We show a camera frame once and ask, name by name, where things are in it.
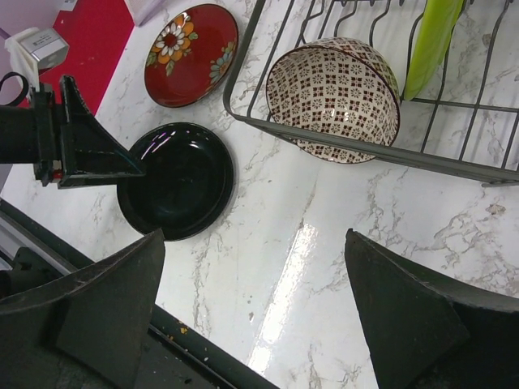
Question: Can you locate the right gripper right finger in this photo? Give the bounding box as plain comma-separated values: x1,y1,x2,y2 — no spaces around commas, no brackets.
345,229,518,388

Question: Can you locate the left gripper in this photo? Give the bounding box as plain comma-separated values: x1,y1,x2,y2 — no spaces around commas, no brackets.
30,75,146,189

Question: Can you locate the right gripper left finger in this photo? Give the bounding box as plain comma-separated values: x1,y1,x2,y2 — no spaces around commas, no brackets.
1,230,165,388

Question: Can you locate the black plate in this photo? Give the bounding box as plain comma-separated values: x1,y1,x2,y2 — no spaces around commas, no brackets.
117,122,235,242

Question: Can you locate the red floral plate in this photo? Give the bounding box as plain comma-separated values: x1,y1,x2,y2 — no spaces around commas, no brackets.
144,3,239,108

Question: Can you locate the black wire dish rack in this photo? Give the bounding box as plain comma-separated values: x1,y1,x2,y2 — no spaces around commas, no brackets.
223,1,518,187

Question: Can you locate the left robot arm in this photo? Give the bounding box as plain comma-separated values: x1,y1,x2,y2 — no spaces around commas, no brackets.
1,72,145,189

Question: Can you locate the red folder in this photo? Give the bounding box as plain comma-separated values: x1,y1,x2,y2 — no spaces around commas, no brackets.
41,0,134,113

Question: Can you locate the book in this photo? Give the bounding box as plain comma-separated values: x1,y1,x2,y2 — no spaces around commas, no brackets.
124,0,165,27

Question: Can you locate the patterned bowl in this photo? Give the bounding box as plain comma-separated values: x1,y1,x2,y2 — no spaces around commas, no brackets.
266,37,401,146

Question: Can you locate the green plate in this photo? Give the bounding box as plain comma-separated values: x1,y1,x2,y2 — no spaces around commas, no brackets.
404,0,464,100

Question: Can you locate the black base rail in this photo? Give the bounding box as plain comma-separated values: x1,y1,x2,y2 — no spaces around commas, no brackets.
1,203,270,388

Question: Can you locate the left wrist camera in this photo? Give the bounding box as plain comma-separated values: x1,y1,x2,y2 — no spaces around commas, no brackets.
4,28,70,91

